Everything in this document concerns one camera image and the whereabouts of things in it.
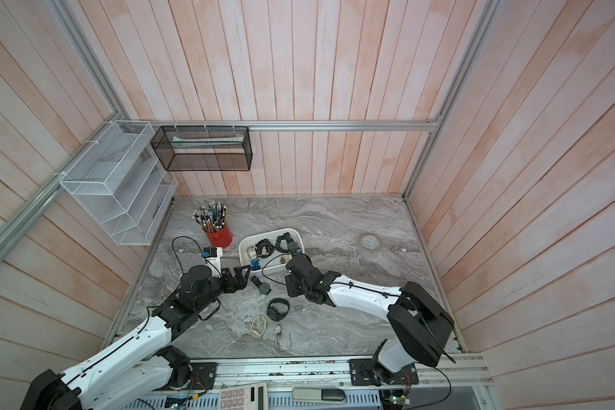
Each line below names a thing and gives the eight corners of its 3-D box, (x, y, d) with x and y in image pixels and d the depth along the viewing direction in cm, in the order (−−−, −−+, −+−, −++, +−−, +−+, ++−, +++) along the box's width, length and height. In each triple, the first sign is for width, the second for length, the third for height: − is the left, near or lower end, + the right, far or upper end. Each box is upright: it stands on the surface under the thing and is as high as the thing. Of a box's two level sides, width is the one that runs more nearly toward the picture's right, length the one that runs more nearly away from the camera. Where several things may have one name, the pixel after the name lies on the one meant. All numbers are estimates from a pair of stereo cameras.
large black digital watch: (264, 314, 87) (263, 310, 84) (275, 298, 91) (274, 293, 87) (280, 325, 85) (279, 320, 81) (291, 308, 89) (290, 303, 85)
